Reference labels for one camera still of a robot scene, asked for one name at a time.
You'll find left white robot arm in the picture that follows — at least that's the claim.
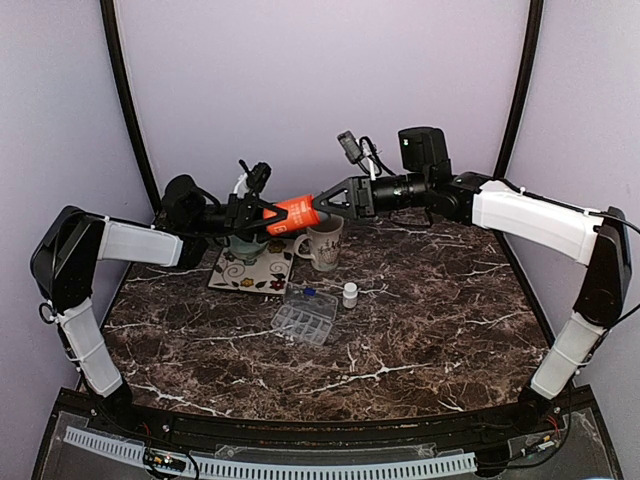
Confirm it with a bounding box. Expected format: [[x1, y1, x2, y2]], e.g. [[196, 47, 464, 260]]
[[30, 175, 288, 398]]

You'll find right black frame post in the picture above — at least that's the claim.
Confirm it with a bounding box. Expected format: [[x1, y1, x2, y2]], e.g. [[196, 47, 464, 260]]
[[493, 0, 544, 178]]

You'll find floral rectangular ceramic plate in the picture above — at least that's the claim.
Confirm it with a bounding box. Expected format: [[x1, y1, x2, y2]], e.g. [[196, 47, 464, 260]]
[[208, 238, 294, 295]]

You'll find light green ceramic bowl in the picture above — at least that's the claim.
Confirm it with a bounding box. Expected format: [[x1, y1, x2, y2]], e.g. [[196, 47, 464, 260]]
[[224, 236, 267, 266]]

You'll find cream ceramic mug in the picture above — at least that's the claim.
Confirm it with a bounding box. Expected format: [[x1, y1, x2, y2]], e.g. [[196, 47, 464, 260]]
[[293, 215, 344, 271]]

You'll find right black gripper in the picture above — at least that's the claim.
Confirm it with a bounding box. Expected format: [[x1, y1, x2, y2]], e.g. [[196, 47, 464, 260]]
[[314, 171, 432, 220]]

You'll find left black frame post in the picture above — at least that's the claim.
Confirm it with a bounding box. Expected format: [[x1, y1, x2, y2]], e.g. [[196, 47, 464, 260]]
[[99, 0, 161, 214]]

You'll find orange pill bottle grey cap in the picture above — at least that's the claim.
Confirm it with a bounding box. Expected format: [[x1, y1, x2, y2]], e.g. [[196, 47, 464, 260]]
[[276, 194, 329, 234]]

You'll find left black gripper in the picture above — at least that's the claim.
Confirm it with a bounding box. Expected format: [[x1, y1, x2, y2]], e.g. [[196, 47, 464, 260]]
[[190, 192, 294, 242]]

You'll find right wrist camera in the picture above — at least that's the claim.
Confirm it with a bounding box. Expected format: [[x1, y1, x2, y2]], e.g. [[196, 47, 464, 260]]
[[337, 130, 381, 180]]

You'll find small white pill bottle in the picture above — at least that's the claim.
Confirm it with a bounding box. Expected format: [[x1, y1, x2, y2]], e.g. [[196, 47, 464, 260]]
[[342, 282, 358, 309]]

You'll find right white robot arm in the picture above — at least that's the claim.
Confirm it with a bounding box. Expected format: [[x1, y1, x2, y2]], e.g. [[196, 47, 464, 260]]
[[312, 126, 633, 434]]

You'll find black frame post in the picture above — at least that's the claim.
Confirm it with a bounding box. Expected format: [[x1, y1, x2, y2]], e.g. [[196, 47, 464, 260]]
[[99, 0, 161, 214], [493, 0, 544, 178]]

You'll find black front rail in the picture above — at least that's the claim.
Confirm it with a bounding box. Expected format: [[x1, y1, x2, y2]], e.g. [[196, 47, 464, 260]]
[[84, 401, 567, 452]]

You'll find clear plastic pill organizer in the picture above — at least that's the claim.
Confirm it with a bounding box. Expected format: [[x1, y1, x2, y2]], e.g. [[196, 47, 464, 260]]
[[271, 283, 338, 346]]

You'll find white slotted cable duct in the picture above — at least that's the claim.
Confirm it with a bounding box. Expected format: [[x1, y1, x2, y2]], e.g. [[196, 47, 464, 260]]
[[63, 426, 477, 479]]

